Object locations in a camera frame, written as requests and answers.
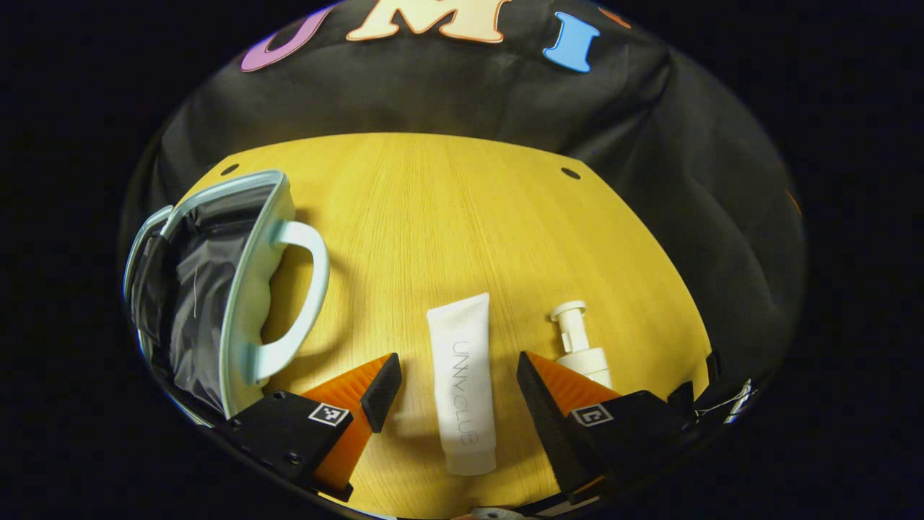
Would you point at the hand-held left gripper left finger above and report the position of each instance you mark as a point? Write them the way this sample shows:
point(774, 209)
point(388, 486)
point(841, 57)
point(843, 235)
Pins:
point(382, 393)

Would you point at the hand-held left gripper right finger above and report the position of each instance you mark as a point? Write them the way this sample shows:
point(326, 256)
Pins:
point(538, 404)

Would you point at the white pump bottle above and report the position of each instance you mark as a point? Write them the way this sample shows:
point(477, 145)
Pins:
point(581, 357)

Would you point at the white cream tube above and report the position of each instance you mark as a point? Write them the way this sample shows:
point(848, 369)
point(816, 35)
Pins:
point(462, 375)

